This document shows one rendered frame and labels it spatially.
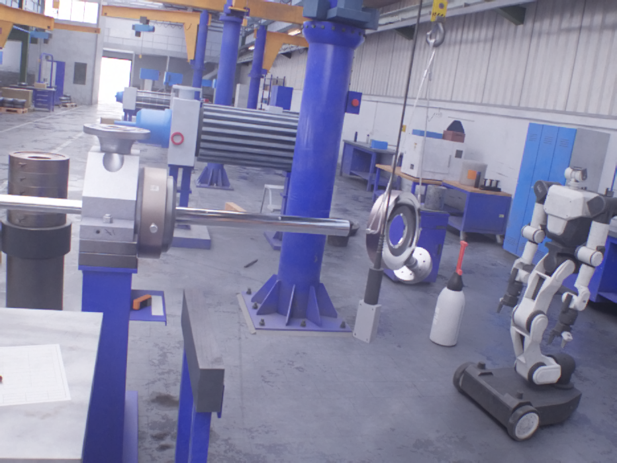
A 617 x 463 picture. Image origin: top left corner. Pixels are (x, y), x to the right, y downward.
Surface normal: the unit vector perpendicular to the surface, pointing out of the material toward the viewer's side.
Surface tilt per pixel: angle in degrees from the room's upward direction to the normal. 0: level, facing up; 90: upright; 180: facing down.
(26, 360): 0
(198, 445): 90
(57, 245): 90
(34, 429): 0
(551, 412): 90
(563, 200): 90
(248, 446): 0
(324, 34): 129
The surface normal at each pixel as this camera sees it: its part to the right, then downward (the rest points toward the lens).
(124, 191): 0.29, -0.51
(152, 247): 0.15, 0.73
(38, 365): 0.14, -0.97
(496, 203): 0.24, 0.24
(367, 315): -0.66, 0.07
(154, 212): 0.29, 0.00
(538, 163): -0.96, -0.08
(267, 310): 0.58, 0.25
